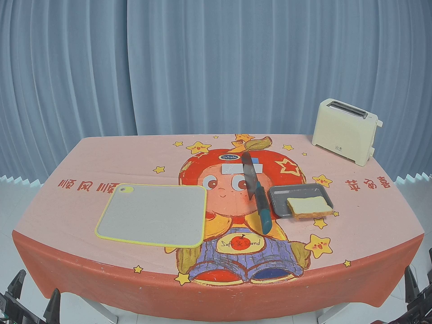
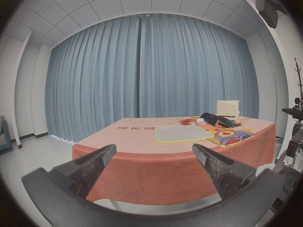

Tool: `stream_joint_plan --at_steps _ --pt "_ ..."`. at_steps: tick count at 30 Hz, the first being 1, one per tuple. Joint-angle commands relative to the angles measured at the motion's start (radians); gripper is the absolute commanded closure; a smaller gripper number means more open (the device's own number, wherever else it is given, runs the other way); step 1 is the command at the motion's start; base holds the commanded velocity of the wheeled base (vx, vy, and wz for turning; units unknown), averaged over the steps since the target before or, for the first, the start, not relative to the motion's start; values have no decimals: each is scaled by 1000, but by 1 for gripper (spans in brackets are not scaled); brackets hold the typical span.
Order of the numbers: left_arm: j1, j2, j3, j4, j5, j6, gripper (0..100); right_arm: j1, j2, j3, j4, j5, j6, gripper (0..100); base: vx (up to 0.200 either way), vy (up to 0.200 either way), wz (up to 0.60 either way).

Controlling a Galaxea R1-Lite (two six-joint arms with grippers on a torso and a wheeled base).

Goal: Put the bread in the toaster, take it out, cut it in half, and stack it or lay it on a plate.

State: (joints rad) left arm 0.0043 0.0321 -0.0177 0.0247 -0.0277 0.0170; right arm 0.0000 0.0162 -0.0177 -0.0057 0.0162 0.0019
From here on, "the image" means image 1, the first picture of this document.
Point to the dark grey tray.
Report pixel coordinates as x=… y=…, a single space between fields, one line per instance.
x=281 y=194

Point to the blue curtain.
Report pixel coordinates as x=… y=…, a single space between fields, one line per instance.
x=60 y=62
x=270 y=52

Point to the slice of bread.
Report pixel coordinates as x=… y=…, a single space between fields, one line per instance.
x=308 y=207

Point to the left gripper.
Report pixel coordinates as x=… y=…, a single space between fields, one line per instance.
x=17 y=312

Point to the cream toaster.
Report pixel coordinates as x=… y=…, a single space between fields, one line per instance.
x=337 y=130

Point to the cutting board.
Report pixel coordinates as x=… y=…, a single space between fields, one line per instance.
x=152 y=214

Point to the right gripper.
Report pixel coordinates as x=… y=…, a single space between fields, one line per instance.
x=420 y=311

